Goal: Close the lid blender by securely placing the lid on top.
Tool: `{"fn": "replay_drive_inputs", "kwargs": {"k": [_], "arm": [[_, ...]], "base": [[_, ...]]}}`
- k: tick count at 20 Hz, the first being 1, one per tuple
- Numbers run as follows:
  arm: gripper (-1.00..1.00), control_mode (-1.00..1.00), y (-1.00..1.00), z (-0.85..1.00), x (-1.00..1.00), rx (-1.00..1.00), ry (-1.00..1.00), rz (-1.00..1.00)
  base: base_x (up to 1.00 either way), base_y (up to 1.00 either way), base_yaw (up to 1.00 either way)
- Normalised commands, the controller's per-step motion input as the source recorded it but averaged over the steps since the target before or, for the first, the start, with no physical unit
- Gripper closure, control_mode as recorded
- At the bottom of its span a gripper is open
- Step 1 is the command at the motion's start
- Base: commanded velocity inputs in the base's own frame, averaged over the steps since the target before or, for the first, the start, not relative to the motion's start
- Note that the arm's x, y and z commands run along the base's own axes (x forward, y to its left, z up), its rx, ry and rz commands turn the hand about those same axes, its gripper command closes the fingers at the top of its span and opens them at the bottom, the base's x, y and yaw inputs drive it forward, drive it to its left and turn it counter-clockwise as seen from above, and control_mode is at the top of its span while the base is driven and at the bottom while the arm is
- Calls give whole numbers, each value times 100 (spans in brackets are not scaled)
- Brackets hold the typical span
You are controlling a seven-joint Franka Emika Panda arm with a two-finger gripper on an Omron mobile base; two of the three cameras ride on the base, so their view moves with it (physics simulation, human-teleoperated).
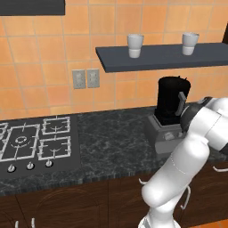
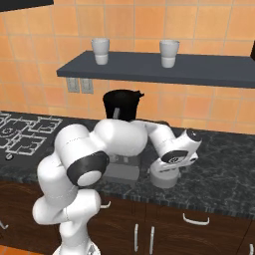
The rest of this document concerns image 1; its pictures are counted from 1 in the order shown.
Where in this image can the dark grey wall shelf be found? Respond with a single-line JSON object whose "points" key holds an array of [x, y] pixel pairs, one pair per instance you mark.
{"points": [[160, 58]]}

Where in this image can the black and grey blender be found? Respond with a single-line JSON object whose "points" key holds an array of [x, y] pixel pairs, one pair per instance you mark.
{"points": [[169, 98]]}

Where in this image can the white cup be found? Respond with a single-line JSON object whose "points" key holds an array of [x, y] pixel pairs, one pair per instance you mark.
{"points": [[135, 44], [190, 43]]}

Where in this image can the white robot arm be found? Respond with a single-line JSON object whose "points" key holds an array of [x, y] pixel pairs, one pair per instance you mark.
{"points": [[178, 166]]}

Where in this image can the dark wood cupboard door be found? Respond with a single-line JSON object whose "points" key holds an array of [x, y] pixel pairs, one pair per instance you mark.
{"points": [[210, 199], [7, 212], [124, 201], [65, 207]]}

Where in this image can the grey wall outlet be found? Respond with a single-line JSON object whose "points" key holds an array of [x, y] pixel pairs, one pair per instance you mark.
{"points": [[79, 79], [93, 78]]}

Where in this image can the black range hood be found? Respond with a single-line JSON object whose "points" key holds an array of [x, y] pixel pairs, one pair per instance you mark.
{"points": [[29, 7]]}

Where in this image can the black gas hob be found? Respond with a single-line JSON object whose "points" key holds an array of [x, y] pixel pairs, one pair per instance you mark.
{"points": [[74, 154]]}

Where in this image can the silver hob knob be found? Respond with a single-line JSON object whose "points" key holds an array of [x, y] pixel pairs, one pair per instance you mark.
{"points": [[49, 163], [30, 166], [11, 168]]}

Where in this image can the dark wall cupboard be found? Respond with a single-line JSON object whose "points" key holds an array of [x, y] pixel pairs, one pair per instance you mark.
{"points": [[226, 37]]}

